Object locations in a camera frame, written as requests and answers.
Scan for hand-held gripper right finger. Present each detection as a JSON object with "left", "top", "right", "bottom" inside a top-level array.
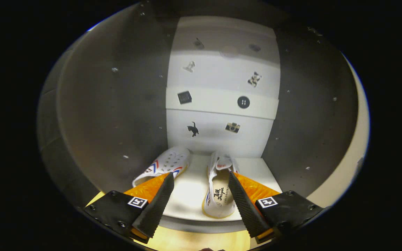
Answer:
[{"left": 228, "top": 171, "right": 324, "bottom": 244}]

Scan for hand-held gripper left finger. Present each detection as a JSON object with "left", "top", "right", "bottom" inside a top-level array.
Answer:
[{"left": 83, "top": 172, "right": 175, "bottom": 244}]

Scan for white canvas shoe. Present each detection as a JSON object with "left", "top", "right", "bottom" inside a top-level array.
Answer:
[
  {"left": 203, "top": 151, "right": 240, "bottom": 219},
  {"left": 132, "top": 146, "right": 190, "bottom": 188}
]

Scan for grey shoe cabinet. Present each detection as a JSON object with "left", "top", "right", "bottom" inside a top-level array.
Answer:
[{"left": 37, "top": 0, "right": 359, "bottom": 234}]

